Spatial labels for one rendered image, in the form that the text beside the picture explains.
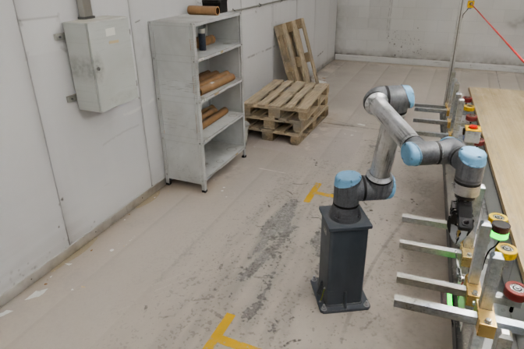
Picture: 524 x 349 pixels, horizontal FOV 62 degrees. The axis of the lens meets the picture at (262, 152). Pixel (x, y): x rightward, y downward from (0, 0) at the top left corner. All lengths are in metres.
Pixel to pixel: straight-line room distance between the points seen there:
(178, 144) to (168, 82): 0.58
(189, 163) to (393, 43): 6.43
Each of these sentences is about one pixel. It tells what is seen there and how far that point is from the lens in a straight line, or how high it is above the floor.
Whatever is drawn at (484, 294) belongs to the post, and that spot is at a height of 1.03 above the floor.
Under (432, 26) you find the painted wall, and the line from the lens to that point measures 9.53.
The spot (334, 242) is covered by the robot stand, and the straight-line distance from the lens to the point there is 2.61.
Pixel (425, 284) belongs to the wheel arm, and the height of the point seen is 0.85.
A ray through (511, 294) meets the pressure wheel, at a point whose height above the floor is 0.90.
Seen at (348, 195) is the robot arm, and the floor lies 0.78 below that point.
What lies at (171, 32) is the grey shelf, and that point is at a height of 1.47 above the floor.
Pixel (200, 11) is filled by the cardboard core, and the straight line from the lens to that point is 4.23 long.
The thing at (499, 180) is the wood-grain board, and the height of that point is 0.90.
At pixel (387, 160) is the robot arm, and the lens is 2.43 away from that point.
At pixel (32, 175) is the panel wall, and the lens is 3.21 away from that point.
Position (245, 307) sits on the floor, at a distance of 2.91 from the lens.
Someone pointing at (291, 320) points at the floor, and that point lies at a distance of 2.83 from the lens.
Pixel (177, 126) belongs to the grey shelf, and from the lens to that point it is 4.02.
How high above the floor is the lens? 1.99
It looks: 24 degrees down
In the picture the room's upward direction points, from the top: 1 degrees counter-clockwise
